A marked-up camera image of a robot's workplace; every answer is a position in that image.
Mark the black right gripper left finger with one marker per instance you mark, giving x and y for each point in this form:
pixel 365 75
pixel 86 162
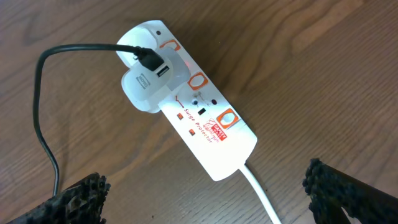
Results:
pixel 81 203

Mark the white power strip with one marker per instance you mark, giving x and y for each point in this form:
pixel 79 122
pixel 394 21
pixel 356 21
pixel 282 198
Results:
pixel 211 128

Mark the white USB charger adapter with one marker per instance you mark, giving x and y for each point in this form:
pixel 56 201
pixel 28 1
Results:
pixel 146 89

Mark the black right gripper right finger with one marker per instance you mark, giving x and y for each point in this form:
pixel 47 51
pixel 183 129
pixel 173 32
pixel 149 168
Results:
pixel 336 197

